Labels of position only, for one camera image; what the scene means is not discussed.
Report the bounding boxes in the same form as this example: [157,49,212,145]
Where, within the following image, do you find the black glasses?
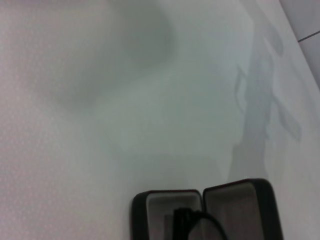
[172,207,227,240]

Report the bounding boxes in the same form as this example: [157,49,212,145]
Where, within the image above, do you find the black glasses case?
[131,177,285,240]

